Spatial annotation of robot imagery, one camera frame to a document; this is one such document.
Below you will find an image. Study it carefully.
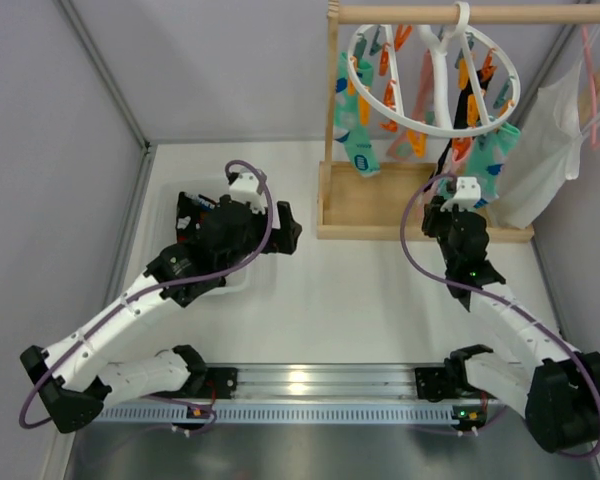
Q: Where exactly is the pink sock front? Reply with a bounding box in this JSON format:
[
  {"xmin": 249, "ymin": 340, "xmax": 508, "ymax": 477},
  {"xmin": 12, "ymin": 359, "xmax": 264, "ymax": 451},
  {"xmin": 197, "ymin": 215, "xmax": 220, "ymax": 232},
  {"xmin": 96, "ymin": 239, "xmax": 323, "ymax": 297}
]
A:
[{"xmin": 417, "ymin": 140, "xmax": 474, "ymax": 220}]

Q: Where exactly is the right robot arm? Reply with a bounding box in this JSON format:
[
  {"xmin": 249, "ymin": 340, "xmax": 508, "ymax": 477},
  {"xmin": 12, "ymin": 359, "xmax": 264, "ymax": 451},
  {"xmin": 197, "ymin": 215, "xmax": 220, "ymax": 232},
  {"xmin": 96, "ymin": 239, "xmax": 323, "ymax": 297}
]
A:
[{"xmin": 422, "ymin": 196, "xmax": 600, "ymax": 453}]

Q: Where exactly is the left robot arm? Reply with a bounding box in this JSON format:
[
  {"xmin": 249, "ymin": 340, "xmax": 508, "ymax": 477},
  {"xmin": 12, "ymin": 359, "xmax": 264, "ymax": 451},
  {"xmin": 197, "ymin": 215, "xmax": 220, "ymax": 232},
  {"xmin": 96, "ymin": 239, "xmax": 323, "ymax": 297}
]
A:
[{"xmin": 20, "ymin": 195, "xmax": 302, "ymax": 434}]

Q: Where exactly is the black sock on hanger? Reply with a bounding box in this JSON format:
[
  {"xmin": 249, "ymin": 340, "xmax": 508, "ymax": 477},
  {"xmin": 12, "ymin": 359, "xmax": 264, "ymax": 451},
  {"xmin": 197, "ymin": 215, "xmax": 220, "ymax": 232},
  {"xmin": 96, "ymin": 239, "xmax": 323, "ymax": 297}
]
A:
[{"xmin": 431, "ymin": 85, "xmax": 473, "ymax": 177}]

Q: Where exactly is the white round clip hanger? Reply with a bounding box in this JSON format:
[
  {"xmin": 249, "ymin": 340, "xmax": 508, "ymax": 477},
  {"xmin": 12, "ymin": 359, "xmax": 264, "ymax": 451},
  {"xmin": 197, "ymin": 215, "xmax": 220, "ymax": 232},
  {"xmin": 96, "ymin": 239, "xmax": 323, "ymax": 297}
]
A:
[{"xmin": 338, "ymin": 1, "xmax": 521, "ymax": 139}]

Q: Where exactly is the teal sock right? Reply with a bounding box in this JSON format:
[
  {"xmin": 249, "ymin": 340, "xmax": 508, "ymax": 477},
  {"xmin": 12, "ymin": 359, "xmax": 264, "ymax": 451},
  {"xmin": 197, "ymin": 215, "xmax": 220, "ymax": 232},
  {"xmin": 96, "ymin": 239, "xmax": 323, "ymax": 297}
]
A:
[{"xmin": 464, "ymin": 122, "xmax": 521, "ymax": 209}]

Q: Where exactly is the teal sock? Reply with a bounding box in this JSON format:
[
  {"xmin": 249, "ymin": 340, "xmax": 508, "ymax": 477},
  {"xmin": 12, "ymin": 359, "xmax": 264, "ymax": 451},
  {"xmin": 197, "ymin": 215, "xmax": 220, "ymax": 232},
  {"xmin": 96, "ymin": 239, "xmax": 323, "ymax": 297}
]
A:
[
  {"xmin": 464, "ymin": 122, "xmax": 521, "ymax": 209},
  {"xmin": 333, "ymin": 51, "xmax": 380, "ymax": 177}
]

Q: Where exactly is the wooden clothes rack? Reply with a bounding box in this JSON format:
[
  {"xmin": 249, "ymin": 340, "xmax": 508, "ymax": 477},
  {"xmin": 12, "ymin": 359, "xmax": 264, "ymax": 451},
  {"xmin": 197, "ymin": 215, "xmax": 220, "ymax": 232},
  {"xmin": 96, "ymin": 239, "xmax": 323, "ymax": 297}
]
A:
[{"xmin": 316, "ymin": 1, "xmax": 600, "ymax": 241}]

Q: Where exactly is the white cloth garment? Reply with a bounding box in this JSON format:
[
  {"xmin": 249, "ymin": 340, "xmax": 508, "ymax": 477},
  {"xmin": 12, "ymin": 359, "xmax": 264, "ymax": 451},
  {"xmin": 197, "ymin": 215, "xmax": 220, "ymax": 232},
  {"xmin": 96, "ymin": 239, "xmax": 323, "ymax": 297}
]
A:
[{"xmin": 492, "ymin": 62, "xmax": 582, "ymax": 229}]

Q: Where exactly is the teal sock left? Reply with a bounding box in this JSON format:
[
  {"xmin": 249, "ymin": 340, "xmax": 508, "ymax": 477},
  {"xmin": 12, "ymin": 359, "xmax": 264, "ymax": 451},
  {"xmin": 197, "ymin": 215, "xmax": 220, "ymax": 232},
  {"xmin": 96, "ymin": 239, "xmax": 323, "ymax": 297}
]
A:
[{"xmin": 333, "ymin": 51, "xmax": 380, "ymax": 177}]

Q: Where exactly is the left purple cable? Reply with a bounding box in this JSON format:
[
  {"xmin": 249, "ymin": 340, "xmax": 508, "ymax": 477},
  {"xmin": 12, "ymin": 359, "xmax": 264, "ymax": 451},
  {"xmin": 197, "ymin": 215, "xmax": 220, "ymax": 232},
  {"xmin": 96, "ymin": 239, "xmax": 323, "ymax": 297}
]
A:
[{"xmin": 19, "ymin": 159, "xmax": 275, "ymax": 434}]

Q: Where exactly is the purple cable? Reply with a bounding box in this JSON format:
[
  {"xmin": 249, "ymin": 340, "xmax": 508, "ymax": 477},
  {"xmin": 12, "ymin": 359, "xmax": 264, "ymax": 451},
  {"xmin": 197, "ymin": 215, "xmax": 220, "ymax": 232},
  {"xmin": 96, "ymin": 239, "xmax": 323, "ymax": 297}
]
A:
[
  {"xmin": 399, "ymin": 172, "xmax": 600, "ymax": 459},
  {"xmin": 19, "ymin": 159, "xmax": 275, "ymax": 434}
]

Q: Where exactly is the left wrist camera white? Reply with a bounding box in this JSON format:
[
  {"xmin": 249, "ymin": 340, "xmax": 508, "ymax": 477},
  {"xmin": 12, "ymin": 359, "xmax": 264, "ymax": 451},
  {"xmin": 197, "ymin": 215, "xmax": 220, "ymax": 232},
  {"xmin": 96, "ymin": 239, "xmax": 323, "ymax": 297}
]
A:
[{"xmin": 229, "ymin": 171, "xmax": 267, "ymax": 214}]

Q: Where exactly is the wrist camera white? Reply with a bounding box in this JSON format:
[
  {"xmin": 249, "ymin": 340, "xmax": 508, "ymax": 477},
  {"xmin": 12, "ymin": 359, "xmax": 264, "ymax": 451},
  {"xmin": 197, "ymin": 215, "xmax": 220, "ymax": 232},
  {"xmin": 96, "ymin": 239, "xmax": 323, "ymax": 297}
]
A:
[
  {"xmin": 441, "ymin": 176, "xmax": 482, "ymax": 211},
  {"xmin": 229, "ymin": 171, "xmax": 267, "ymax": 214}
]

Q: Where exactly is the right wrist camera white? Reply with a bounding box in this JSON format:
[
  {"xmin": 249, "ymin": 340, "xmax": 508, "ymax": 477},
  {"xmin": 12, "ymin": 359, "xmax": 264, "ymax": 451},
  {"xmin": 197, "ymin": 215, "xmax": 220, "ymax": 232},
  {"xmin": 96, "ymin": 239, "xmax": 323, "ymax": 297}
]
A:
[{"xmin": 441, "ymin": 176, "xmax": 482, "ymax": 211}]

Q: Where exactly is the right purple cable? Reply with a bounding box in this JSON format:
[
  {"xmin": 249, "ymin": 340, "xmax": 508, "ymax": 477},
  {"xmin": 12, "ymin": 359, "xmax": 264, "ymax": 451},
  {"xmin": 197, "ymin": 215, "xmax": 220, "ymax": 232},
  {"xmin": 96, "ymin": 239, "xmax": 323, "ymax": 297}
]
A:
[{"xmin": 399, "ymin": 172, "xmax": 600, "ymax": 459}]

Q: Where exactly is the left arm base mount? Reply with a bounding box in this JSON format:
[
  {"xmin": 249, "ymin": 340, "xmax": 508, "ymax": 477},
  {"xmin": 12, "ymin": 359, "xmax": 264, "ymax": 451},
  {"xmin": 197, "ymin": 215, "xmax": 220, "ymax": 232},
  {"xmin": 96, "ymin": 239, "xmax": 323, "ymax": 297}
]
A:
[{"xmin": 197, "ymin": 367, "xmax": 239, "ymax": 400}]

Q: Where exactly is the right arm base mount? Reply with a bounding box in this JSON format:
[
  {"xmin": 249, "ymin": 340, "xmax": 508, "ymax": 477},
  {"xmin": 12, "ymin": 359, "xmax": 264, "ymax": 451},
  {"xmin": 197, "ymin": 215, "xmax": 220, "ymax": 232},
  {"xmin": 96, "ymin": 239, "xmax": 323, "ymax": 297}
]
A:
[{"xmin": 414, "ymin": 367, "xmax": 456, "ymax": 402}]

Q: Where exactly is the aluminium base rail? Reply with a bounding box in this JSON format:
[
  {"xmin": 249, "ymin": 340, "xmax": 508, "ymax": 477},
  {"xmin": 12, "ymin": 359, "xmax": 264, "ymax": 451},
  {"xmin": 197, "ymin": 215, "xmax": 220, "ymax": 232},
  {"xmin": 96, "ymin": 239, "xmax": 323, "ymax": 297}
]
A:
[{"xmin": 59, "ymin": 362, "xmax": 600, "ymax": 401}]

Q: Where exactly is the grey slotted cable duct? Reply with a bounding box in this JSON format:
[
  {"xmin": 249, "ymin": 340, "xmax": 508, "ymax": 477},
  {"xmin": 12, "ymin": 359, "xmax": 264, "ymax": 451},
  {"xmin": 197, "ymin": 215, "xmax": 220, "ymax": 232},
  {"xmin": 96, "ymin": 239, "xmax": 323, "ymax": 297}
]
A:
[{"xmin": 89, "ymin": 403, "xmax": 491, "ymax": 426}]

